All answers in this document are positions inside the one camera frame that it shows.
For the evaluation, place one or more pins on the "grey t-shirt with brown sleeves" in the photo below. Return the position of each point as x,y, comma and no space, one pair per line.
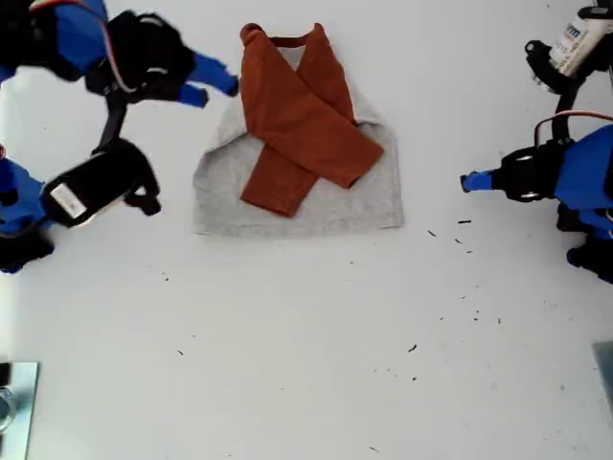
297,144

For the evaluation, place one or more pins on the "black clamp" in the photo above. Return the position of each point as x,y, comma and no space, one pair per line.
4,374

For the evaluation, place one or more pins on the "black camera stalk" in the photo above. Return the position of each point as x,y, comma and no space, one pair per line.
565,110
112,124

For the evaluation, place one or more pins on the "white and black camera box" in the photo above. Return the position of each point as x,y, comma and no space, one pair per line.
574,43

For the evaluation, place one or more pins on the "steel post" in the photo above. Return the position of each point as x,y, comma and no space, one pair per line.
24,407

